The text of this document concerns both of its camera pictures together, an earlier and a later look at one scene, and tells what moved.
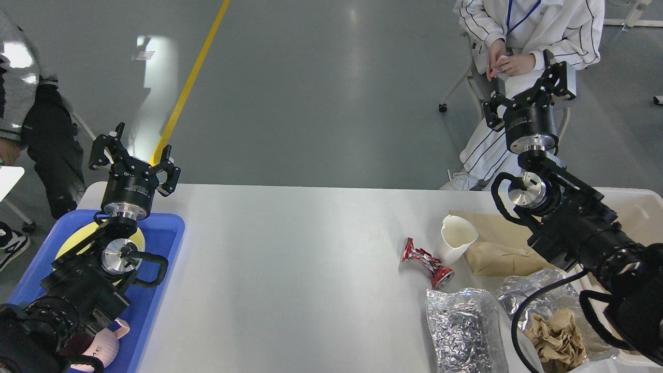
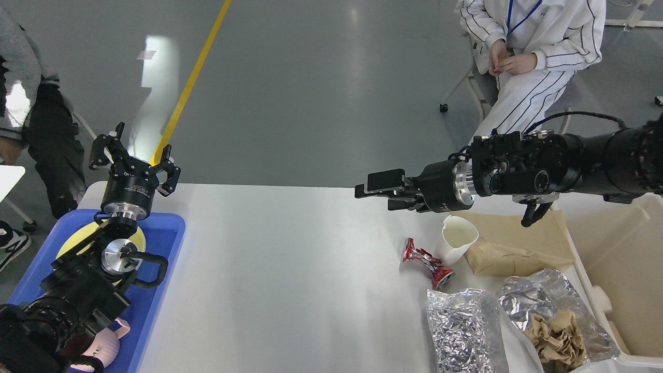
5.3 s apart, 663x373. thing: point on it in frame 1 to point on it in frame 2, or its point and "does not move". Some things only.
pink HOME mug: (104, 345) does not move
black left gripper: (128, 196) does not move
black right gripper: (531, 129) to (444, 186)
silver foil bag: (600, 343) does not move
